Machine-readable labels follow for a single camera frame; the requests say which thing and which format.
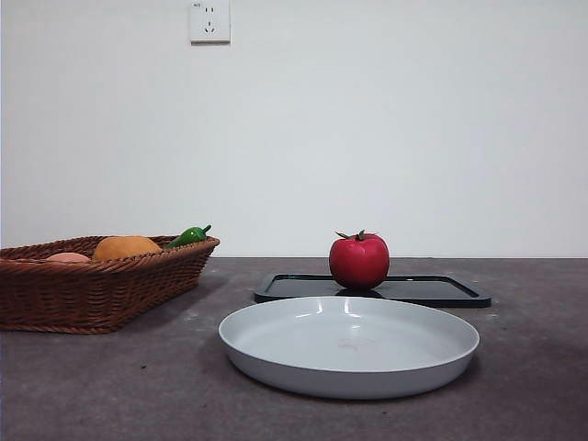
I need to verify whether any pale grey round plate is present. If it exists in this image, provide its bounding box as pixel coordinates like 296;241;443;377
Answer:
218;295;481;400

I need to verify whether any brown wicker basket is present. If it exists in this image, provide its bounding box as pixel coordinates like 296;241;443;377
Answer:
0;235;221;335

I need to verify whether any dark rectangular tray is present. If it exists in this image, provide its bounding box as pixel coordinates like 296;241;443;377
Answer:
254;273;492;309

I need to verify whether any white wall socket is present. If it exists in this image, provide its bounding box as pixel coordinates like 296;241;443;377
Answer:
190;0;232;45

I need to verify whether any red tomato with green stem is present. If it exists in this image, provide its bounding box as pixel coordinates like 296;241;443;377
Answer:
328;229;391;290

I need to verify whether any green pepper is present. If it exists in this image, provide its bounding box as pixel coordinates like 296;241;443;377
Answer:
164;224;213;250

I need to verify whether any orange round fruit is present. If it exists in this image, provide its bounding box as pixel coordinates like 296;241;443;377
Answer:
93;234;164;262

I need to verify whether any pale pink vegetable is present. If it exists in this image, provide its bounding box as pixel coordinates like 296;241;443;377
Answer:
45;252;93;264

